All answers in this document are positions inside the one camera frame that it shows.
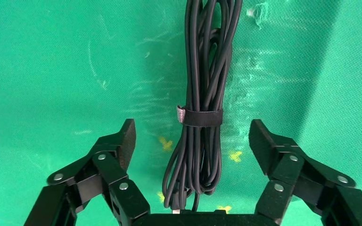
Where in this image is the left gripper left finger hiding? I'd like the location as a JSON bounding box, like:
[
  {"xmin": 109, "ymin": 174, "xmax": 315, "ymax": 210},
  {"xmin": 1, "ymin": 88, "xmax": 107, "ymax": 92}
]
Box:
[{"xmin": 24, "ymin": 118, "xmax": 150, "ymax": 226}]

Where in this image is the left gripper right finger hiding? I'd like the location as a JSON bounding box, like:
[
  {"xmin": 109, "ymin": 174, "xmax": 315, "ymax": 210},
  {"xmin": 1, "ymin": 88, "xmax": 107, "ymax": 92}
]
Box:
[{"xmin": 249, "ymin": 119, "xmax": 362, "ymax": 226}]

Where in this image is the black data cable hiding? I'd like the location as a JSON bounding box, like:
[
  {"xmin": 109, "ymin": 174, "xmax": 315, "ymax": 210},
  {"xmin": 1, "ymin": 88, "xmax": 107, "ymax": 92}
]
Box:
[{"xmin": 162, "ymin": 0, "xmax": 243, "ymax": 214}]

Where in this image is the green table mat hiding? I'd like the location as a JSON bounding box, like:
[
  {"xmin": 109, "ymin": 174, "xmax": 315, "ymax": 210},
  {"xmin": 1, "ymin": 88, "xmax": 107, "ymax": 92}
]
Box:
[{"xmin": 0, "ymin": 0, "xmax": 362, "ymax": 226}]

